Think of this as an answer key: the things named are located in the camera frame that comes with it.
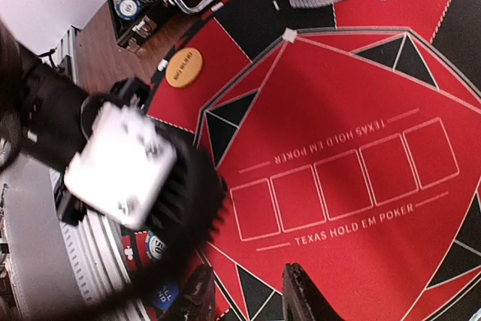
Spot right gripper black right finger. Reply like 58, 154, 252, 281
282, 263, 342, 321

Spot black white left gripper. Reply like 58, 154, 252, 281
22, 61, 228, 247

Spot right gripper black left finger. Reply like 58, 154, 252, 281
180, 265, 216, 321

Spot green blue 50 chip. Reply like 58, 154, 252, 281
145, 232, 165, 261

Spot orange big blind button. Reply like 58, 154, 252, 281
165, 47, 203, 88

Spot round red black poker mat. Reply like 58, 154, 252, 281
119, 0, 481, 321

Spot blue small blind button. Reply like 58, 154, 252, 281
152, 280, 179, 311

